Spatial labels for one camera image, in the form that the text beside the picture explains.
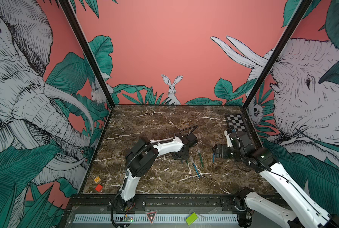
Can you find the black frame post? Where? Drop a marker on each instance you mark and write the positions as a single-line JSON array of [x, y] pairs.
[[74, 24], [289, 30]]

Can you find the green carving knife right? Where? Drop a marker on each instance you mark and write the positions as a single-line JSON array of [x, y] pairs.
[[200, 157]]

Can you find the right black frame post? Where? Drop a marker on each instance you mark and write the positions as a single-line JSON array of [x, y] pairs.
[[289, 30]]

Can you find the left black frame post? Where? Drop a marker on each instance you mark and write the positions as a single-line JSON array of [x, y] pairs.
[[74, 24]]

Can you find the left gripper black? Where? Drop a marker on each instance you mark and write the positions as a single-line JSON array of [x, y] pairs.
[[175, 156]]

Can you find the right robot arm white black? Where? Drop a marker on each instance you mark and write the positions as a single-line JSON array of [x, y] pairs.
[[303, 213]]

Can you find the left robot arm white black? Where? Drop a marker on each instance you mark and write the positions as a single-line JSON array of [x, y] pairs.
[[141, 157]]

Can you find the triangular warning sticker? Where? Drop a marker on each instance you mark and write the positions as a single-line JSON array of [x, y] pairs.
[[151, 216]]

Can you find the green sticky note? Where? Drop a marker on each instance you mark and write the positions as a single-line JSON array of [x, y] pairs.
[[191, 218]]

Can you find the small circuit board green led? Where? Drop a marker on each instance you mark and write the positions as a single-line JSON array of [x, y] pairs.
[[127, 219]]

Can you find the white slotted cable duct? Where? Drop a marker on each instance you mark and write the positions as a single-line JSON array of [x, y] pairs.
[[160, 219]]

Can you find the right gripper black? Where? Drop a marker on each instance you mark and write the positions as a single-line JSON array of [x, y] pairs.
[[224, 148]]

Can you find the black front mounting rail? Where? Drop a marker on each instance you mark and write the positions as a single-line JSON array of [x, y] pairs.
[[155, 202]]

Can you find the orange small block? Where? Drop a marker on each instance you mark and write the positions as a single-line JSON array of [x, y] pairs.
[[97, 179]]

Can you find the red small block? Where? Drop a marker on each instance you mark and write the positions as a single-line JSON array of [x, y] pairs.
[[99, 188]]

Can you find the blue carving knife front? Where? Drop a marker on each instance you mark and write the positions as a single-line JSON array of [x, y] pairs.
[[195, 167]]

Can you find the black white checkerboard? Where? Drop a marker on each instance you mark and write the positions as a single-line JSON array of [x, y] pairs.
[[235, 122]]

